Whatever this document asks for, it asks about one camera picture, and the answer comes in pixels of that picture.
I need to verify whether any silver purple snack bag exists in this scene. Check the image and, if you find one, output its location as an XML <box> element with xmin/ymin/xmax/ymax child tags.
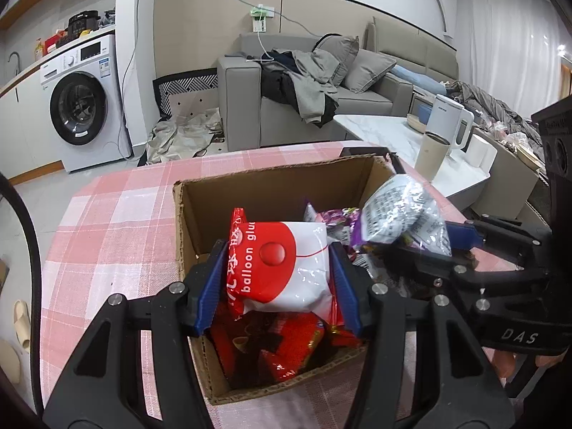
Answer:
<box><xmin>304</xmin><ymin>202</ymin><xmax>361</xmax><ymax>261</ymax></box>
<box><xmin>350</xmin><ymin>174</ymin><xmax>452</xmax><ymax>257</ymax></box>

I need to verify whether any red cone snack bag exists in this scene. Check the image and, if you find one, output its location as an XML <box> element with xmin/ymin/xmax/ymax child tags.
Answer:
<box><xmin>209</xmin><ymin>303</ymin><xmax>363</xmax><ymax>389</ymax></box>

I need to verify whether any red white balloon snack bag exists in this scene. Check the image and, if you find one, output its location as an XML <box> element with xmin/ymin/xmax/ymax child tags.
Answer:
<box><xmin>226</xmin><ymin>207</ymin><xmax>342</xmax><ymax>325</ymax></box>

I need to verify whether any person's right hand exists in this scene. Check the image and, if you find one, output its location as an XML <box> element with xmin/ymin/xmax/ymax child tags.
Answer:
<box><xmin>492</xmin><ymin>351</ymin><xmax>566</xmax><ymax>379</ymax></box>

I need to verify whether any white marble coffee table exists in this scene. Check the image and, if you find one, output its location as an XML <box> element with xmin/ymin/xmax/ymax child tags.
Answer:
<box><xmin>335</xmin><ymin>114</ymin><xmax>490</xmax><ymax>198</ymax></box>

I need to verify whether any white paper roll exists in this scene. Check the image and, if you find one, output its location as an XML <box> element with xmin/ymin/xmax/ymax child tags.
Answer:
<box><xmin>465</xmin><ymin>135</ymin><xmax>497</xmax><ymax>173</ymax></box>

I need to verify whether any white electric kettle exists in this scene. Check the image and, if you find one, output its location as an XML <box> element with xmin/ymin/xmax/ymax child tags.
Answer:
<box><xmin>426</xmin><ymin>94</ymin><xmax>474</xmax><ymax>149</ymax></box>

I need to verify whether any pink plaid tablecloth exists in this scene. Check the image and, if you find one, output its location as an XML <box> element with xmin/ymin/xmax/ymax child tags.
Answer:
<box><xmin>40</xmin><ymin>139</ymin><xmax>520</xmax><ymax>429</ymax></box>

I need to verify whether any grey sofa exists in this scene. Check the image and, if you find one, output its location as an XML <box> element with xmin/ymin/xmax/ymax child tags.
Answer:
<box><xmin>217</xmin><ymin>16</ymin><xmax>459</xmax><ymax>151</ymax></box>

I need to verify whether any brown SF cardboard box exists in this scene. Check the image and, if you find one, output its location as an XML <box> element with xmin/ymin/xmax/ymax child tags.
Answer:
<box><xmin>172</xmin><ymin>153</ymin><xmax>470</xmax><ymax>407</ymax></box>

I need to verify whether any grey pillow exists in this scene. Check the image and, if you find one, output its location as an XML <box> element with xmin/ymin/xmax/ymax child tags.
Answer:
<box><xmin>314</xmin><ymin>34</ymin><xmax>360</xmax><ymax>86</ymax></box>
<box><xmin>342</xmin><ymin>49</ymin><xmax>396</xmax><ymax>94</ymax></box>

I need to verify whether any grey and black clothes pile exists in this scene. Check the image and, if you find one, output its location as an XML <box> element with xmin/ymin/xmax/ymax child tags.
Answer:
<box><xmin>261</xmin><ymin>49</ymin><xmax>338</xmax><ymax>128</ymax></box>

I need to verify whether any white washing machine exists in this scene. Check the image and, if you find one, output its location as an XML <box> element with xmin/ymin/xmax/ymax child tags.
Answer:
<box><xmin>40</xmin><ymin>33</ymin><xmax>133</xmax><ymax>172</ymax></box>

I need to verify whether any black patterned chair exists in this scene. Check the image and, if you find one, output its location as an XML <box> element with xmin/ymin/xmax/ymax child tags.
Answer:
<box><xmin>152</xmin><ymin>68</ymin><xmax>219</xmax><ymax>118</ymax></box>

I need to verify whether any black plastic frame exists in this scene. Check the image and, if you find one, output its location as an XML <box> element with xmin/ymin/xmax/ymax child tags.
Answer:
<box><xmin>339</xmin><ymin>146</ymin><xmax>405</xmax><ymax>174</ymax></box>

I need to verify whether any black camera cable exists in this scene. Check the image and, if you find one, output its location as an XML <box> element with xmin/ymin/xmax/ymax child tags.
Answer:
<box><xmin>0</xmin><ymin>171</ymin><xmax>45</xmax><ymax>412</ymax></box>

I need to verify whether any wall power socket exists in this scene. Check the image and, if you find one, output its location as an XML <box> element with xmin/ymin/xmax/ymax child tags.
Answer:
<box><xmin>250</xmin><ymin>4</ymin><xmax>275</xmax><ymax>33</ymax></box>

